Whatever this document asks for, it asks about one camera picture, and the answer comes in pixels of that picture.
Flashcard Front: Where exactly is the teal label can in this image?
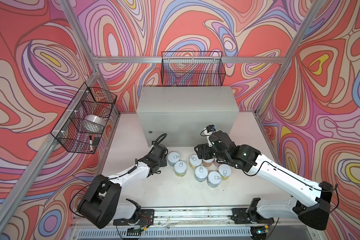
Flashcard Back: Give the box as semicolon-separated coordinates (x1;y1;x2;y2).
167;151;181;167

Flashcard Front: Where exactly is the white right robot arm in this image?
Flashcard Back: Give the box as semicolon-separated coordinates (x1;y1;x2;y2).
194;125;338;231

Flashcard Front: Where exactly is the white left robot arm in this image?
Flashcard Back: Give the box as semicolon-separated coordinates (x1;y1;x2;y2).
77;145;168;229

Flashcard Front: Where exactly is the orange label can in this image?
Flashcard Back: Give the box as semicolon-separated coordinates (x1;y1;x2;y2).
202;158;214;168

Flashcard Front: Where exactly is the yellow can right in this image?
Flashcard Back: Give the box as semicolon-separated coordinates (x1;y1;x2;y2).
218;165;232;181

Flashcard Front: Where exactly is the yellow green label can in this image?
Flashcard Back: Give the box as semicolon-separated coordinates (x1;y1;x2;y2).
189;154;203;170

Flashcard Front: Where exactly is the light blue can front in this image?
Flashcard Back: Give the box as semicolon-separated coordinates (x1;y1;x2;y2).
207;171;222;188

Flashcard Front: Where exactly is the blue label can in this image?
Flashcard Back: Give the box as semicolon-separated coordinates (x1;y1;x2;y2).
194;166;209;182

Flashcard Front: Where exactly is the grey metal cabinet box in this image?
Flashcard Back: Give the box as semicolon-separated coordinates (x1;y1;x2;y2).
137;87;239;147

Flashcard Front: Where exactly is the black marker pen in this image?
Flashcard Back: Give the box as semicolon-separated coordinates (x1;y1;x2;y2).
89;136;94;153

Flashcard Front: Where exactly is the white tape roll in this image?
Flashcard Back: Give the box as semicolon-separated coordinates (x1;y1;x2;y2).
82;115;106;134

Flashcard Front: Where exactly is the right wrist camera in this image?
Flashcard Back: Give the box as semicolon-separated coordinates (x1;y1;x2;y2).
205;125;216;134

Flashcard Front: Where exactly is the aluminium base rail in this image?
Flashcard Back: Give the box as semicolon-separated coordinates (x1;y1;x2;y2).
65;205;319;240

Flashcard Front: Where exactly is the black wire basket left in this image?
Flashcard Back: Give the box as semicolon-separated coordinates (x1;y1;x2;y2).
51;83;117;154

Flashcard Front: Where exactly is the black wire basket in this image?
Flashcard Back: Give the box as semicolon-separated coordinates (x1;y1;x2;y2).
161;50;226;87
51;83;117;154

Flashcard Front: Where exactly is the black wire basket back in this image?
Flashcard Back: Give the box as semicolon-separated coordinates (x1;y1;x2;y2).
161;50;226;87

